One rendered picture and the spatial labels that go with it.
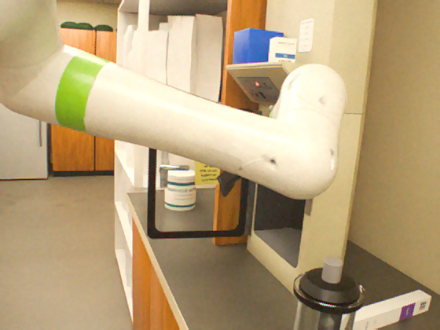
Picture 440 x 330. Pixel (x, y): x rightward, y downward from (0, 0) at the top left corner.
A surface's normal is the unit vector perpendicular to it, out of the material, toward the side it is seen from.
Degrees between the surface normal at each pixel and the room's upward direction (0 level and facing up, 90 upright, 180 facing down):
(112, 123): 114
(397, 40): 90
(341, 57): 90
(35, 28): 124
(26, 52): 134
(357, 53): 90
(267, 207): 90
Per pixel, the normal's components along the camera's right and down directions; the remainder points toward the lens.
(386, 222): -0.93, 0.01
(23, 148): 0.36, 0.21
